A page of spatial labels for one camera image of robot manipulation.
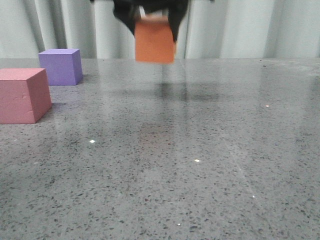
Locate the orange foam cube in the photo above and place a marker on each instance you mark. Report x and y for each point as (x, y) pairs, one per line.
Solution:
(154, 40)

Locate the purple foam cube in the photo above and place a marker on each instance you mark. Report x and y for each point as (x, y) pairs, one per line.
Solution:
(63, 66)

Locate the pale green curtain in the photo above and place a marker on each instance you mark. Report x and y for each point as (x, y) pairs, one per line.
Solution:
(219, 29)

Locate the red foam cube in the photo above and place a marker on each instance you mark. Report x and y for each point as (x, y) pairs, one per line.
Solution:
(24, 95)

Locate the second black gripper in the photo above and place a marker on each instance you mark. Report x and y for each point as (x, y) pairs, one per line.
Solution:
(127, 12)

